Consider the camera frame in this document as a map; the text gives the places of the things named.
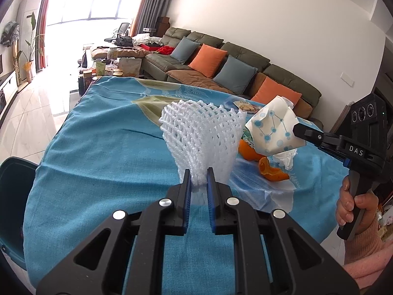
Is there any white tissue bag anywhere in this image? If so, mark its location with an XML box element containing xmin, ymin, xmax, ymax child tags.
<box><xmin>272</xmin><ymin>148</ymin><xmax>297</xmax><ymax>171</ymax></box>

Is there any white polka dot paper cup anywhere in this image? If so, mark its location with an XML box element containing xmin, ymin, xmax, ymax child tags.
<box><xmin>245</xmin><ymin>96</ymin><xmax>306</xmax><ymax>157</ymax></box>

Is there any orange peel piece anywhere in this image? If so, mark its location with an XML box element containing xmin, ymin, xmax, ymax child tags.
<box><xmin>239</xmin><ymin>139</ymin><xmax>265</xmax><ymax>162</ymax></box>
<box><xmin>258</xmin><ymin>157</ymin><xmax>290</xmax><ymax>182</ymax></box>

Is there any white foam fruit net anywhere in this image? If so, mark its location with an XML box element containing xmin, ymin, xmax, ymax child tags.
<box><xmin>159</xmin><ymin>100</ymin><xmax>246</xmax><ymax>205</ymax></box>

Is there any green clear plastic wrapper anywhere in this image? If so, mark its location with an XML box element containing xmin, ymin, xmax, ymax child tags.
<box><xmin>241</xmin><ymin>127</ymin><xmax>254</xmax><ymax>148</ymax></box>

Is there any pink sleeve right forearm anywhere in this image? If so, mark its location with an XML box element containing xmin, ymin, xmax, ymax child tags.
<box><xmin>342</xmin><ymin>217</ymin><xmax>393</xmax><ymax>289</ymax></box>

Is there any teal trash bin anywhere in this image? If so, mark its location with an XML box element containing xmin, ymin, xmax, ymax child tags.
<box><xmin>0</xmin><ymin>157</ymin><xmax>38</xmax><ymax>269</ymax></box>

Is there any person right hand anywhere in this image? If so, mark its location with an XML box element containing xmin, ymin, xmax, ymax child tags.
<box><xmin>335</xmin><ymin>176</ymin><xmax>378</xmax><ymax>235</ymax></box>

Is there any orange cushion near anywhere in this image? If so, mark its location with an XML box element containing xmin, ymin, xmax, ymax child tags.
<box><xmin>251</xmin><ymin>77</ymin><xmax>302</xmax><ymax>105</ymax></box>

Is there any orange cushion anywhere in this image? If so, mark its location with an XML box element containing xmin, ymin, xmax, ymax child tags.
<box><xmin>188</xmin><ymin>44</ymin><xmax>228</xmax><ymax>78</ymax></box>
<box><xmin>251</xmin><ymin>77</ymin><xmax>302</xmax><ymax>105</ymax></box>

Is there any clear cracker packet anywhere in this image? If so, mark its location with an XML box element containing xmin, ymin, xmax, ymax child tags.
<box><xmin>233</xmin><ymin>101</ymin><xmax>262</xmax><ymax>114</ymax></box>

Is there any blue cushion near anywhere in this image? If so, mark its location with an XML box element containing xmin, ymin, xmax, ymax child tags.
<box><xmin>213</xmin><ymin>55</ymin><xmax>258</xmax><ymax>95</ymax></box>

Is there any blue cushion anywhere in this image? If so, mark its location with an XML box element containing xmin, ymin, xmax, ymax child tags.
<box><xmin>213</xmin><ymin>55</ymin><xmax>258</xmax><ymax>95</ymax></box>
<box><xmin>170</xmin><ymin>37</ymin><xmax>199</xmax><ymax>64</ymax></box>

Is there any orange cushion far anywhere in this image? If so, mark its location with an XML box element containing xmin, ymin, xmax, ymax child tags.
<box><xmin>188</xmin><ymin>44</ymin><xmax>228</xmax><ymax>78</ymax></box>

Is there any green sectional sofa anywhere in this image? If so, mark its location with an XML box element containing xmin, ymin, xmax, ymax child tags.
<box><xmin>141</xmin><ymin>27</ymin><xmax>323</xmax><ymax>128</ymax></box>

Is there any blue cushion far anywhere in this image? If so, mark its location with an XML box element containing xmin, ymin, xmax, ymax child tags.
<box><xmin>170</xmin><ymin>37</ymin><xmax>199</xmax><ymax>64</ymax></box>

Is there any cluttered coffee table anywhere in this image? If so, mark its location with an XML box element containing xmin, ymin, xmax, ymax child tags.
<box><xmin>77</xmin><ymin>47</ymin><xmax>146</xmax><ymax>96</ymax></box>

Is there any right orange grey curtain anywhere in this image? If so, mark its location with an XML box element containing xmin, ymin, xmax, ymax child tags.
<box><xmin>131</xmin><ymin>0</ymin><xmax>170</xmax><ymax>37</ymax></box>

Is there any orange grey curtain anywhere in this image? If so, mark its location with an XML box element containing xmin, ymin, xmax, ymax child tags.
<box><xmin>131</xmin><ymin>0</ymin><xmax>170</xmax><ymax>37</ymax></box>
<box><xmin>35</xmin><ymin>0</ymin><xmax>49</xmax><ymax>72</ymax></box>

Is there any white black tv cabinet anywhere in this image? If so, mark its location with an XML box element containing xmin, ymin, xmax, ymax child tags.
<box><xmin>1</xmin><ymin>71</ymin><xmax>18</xmax><ymax>124</ymax></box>

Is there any tall green potted plant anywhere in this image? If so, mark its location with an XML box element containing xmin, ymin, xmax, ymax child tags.
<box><xmin>17</xmin><ymin>11</ymin><xmax>37</xmax><ymax>83</ymax></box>

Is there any covered standing fan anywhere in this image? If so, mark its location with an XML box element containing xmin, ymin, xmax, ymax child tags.
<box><xmin>1</xmin><ymin>21</ymin><xmax>20</xmax><ymax>47</ymax></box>

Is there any white standing air conditioner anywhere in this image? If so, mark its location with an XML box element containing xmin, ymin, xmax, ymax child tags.
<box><xmin>17</xmin><ymin>0</ymin><xmax>42</xmax><ymax>78</ymax></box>

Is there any left orange grey curtain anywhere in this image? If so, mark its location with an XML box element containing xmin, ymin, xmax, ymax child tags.
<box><xmin>35</xmin><ymin>0</ymin><xmax>49</xmax><ymax>72</ymax></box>

